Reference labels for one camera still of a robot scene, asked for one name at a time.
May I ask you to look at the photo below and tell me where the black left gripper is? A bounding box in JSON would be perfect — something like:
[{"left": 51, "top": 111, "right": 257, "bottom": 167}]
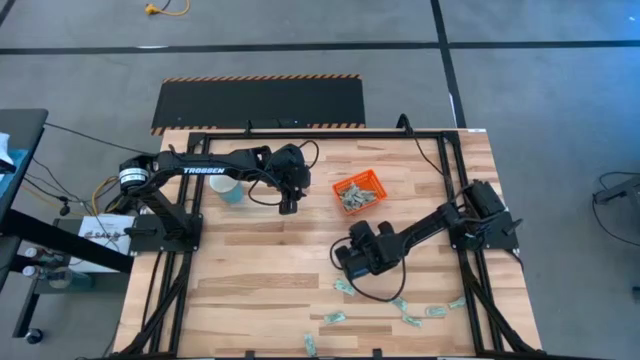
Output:
[{"left": 264, "top": 143, "right": 312, "bottom": 216}]

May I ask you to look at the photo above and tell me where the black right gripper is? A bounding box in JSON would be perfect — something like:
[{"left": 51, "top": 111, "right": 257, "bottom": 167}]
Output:
[{"left": 333, "top": 219, "right": 401, "bottom": 281}]

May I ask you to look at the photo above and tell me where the orange plastic basket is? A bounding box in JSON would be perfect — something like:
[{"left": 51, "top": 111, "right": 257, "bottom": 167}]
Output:
[{"left": 331, "top": 168, "right": 389, "bottom": 216}]

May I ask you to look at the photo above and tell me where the teal cup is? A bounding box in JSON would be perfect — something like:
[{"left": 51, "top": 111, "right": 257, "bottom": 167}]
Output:
[{"left": 208, "top": 173, "right": 246, "bottom": 205}]

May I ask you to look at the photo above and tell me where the black hazard-striped floor mat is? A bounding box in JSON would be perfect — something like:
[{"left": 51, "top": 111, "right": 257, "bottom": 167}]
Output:
[{"left": 151, "top": 74, "right": 367, "bottom": 136}]

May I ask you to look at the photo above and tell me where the white cardboard box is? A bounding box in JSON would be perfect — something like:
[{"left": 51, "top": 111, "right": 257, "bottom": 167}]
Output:
[{"left": 78, "top": 214, "right": 136, "bottom": 274}]

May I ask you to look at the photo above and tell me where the clear plastic bottle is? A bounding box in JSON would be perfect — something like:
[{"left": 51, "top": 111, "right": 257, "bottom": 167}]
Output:
[
  {"left": 22, "top": 246, "right": 66, "bottom": 265},
  {"left": 22, "top": 264, "right": 96, "bottom": 292}
]

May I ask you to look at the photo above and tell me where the black desk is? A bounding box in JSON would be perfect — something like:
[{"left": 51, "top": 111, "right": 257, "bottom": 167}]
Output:
[{"left": 0, "top": 108, "right": 134, "bottom": 346}]

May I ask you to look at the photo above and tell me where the white tissue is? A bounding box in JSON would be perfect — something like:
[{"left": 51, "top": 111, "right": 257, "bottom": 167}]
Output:
[{"left": 0, "top": 132, "right": 16, "bottom": 174}]

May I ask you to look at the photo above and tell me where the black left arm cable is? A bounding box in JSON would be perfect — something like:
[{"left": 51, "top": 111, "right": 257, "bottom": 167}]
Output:
[{"left": 247, "top": 139, "right": 321, "bottom": 207}]

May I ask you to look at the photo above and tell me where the yellow cable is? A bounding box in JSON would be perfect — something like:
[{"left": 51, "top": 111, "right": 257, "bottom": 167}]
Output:
[{"left": 92, "top": 175, "right": 131, "bottom": 214}]

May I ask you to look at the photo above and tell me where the black floor cable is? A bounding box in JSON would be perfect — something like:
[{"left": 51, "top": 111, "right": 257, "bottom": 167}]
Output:
[{"left": 44, "top": 122, "right": 159, "bottom": 157}]

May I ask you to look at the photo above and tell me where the yellow extension cord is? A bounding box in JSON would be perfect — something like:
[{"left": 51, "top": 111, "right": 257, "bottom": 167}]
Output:
[{"left": 144, "top": 0, "right": 191, "bottom": 17}]

